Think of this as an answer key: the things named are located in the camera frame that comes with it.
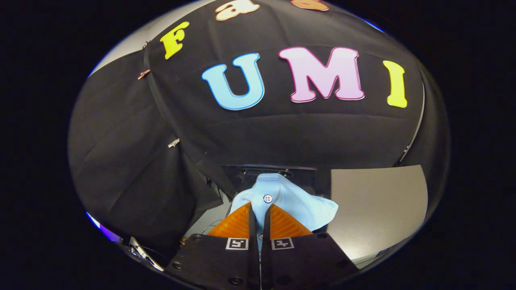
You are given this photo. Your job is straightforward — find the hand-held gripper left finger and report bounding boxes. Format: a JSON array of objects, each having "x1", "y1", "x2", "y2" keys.
[{"x1": 164, "y1": 203, "x2": 261, "y2": 290}]

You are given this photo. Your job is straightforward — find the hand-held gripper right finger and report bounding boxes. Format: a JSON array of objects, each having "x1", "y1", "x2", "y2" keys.
[{"x1": 261, "y1": 204, "x2": 359, "y2": 290}]

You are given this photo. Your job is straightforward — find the light blue shirt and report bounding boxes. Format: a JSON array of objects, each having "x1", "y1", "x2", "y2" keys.
[{"x1": 230, "y1": 173, "x2": 339, "y2": 252}]

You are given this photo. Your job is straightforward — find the white power strip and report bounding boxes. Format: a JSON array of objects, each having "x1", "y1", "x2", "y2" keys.
[{"x1": 128, "y1": 237, "x2": 164, "y2": 272}]

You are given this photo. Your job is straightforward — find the black backdrop cloth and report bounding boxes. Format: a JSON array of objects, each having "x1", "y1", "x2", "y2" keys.
[{"x1": 68, "y1": 0, "x2": 451, "y2": 258}]

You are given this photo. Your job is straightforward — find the white backdrop frame pole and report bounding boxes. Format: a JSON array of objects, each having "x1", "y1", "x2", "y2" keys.
[{"x1": 398, "y1": 81, "x2": 425, "y2": 164}]

